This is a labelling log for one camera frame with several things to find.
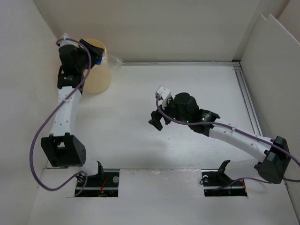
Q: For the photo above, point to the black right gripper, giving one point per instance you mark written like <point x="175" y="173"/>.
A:
<point x="155" y="120"/>

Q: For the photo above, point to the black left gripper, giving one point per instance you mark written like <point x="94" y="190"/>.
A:
<point x="94" y="52"/>

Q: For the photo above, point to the horizontal blue label bottle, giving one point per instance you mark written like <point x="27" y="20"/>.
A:
<point x="110" y="61"/>

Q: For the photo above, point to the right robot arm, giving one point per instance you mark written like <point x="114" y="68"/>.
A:
<point x="272" y="154"/>

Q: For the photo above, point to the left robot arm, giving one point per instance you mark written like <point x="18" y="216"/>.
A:
<point x="61" y="146"/>

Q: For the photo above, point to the yellow plastic bin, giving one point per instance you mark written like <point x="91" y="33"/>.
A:
<point x="100" y="76"/>

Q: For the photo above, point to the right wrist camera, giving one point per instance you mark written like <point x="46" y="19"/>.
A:
<point x="163" y="94"/>

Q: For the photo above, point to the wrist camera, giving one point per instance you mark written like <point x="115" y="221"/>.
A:
<point x="64" y="40"/>
<point x="163" y="94"/>

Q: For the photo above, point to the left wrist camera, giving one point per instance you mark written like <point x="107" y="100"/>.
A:
<point x="64" y="40"/>

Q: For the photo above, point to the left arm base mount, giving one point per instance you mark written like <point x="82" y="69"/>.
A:
<point x="99" y="182"/>

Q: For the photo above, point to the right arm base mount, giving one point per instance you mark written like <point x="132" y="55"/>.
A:
<point x="216" y="183"/>

